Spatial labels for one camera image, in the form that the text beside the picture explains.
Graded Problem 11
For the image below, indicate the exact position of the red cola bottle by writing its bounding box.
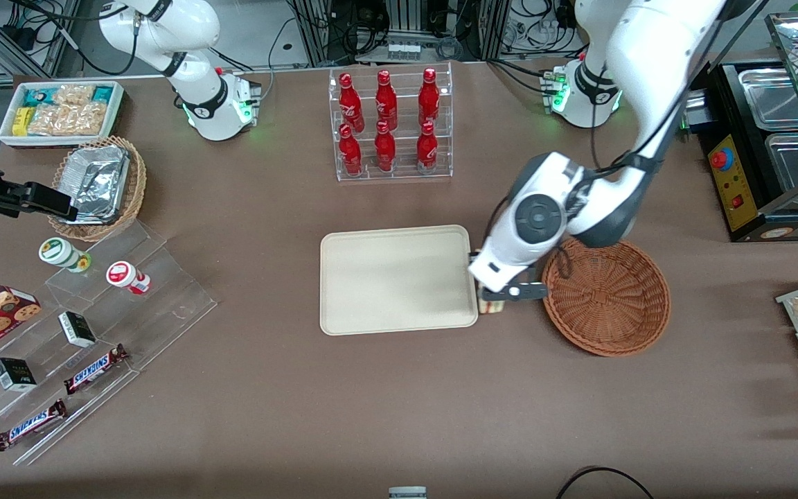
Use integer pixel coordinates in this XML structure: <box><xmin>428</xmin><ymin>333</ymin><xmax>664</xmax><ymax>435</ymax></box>
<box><xmin>375</xmin><ymin>69</ymin><xmax>398</xmax><ymax>131</ymax></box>
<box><xmin>339</xmin><ymin>123</ymin><xmax>364</xmax><ymax>176</ymax></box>
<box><xmin>374</xmin><ymin>121</ymin><xmax>397</xmax><ymax>173</ymax></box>
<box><xmin>416</xmin><ymin>121</ymin><xmax>438</xmax><ymax>175</ymax></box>
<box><xmin>418</xmin><ymin>67</ymin><xmax>441</xmax><ymax>129</ymax></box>
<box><xmin>338</xmin><ymin>73</ymin><xmax>366</xmax><ymax>134</ymax></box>

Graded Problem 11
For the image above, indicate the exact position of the black floor cable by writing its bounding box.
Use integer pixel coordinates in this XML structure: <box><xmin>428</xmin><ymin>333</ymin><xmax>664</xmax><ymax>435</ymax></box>
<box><xmin>555</xmin><ymin>466</ymin><xmax>656</xmax><ymax>499</ymax></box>

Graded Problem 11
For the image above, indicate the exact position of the black food warmer machine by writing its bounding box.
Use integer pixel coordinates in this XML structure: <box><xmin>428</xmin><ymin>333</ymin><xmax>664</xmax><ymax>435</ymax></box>
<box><xmin>683</xmin><ymin>10</ymin><xmax>798</xmax><ymax>243</ymax></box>

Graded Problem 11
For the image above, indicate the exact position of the red lid yogurt bottle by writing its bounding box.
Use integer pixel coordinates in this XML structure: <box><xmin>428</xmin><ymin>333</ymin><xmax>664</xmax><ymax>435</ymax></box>
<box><xmin>106</xmin><ymin>261</ymin><xmax>152</xmax><ymax>296</ymax></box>

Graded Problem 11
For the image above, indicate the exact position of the clear bag of rice crackers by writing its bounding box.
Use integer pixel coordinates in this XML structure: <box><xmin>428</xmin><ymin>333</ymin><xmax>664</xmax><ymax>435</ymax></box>
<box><xmin>28</xmin><ymin>102</ymin><xmax>108</xmax><ymax>137</ymax></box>

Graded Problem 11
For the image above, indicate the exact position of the small clear cracker bag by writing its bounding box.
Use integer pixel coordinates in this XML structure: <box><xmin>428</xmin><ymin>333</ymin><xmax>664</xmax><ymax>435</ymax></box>
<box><xmin>53</xmin><ymin>84</ymin><xmax>96</xmax><ymax>107</ymax></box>

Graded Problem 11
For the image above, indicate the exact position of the clear acrylic stepped shelf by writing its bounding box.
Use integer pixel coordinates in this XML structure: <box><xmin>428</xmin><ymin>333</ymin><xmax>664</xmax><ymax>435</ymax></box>
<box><xmin>0</xmin><ymin>220</ymin><xmax>218</xmax><ymax>466</ymax></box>

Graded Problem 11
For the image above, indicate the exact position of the beige plastic tray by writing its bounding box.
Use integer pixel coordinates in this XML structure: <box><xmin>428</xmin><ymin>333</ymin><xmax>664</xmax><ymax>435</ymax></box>
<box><xmin>320</xmin><ymin>225</ymin><xmax>479</xmax><ymax>336</ymax></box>

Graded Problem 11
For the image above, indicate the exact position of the round brown wicker basket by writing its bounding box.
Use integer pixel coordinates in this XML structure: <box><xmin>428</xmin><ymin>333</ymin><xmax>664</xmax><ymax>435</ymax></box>
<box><xmin>541</xmin><ymin>236</ymin><xmax>671</xmax><ymax>358</ymax></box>

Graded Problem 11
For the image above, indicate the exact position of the light wicker basket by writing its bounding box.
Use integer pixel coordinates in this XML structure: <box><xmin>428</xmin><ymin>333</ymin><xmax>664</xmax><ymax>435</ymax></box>
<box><xmin>48</xmin><ymin>136</ymin><xmax>148</xmax><ymax>243</ymax></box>

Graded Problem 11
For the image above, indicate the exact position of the aluminium foil container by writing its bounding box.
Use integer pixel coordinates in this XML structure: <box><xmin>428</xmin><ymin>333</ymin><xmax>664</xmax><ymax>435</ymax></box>
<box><xmin>58</xmin><ymin>145</ymin><xmax>130</xmax><ymax>225</ymax></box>

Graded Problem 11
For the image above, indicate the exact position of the brown Snickers bar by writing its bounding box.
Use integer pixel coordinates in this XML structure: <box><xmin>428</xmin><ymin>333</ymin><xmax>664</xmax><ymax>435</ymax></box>
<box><xmin>0</xmin><ymin>399</ymin><xmax>68</xmax><ymax>453</ymax></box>
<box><xmin>64</xmin><ymin>344</ymin><xmax>130</xmax><ymax>396</ymax></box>

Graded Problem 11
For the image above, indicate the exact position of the aluminium equipment frame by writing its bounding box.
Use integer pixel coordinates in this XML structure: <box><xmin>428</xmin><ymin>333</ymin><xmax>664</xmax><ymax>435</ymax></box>
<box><xmin>288</xmin><ymin>0</ymin><xmax>514</xmax><ymax>67</ymax></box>

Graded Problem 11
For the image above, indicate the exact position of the clear acrylic bottle rack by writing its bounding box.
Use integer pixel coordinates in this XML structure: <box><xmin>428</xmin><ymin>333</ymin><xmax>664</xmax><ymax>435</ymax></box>
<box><xmin>328</xmin><ymin>61</ymin><xmax>454</xmax><ymax>182</ymax></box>

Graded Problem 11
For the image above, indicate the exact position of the white plastic snack bin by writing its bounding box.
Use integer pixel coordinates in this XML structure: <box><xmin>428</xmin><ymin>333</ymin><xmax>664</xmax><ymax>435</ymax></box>
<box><xmin>0</xmin><ymin>80</ymin><xmax>125</xmax><ymax>148</ymax></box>

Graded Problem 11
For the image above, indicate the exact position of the green lid yogurt bottle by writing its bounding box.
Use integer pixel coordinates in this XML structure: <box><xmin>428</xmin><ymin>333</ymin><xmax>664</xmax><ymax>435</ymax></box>
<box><xmin>39</xmin><ymin>237</ymin><xmax>92</xmax><ymax>273</ymax></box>

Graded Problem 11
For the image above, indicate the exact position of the small black box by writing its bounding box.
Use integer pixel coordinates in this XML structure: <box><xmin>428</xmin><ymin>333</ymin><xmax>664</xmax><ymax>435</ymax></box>
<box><xmin>0</xmin><ymin>358</ymin><xmax>37</xmax><ymax>393</ymax></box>
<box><xmin>58</xmin><ymin>311</ymin><xmax>97</xmax><ymax>349</ymax></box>

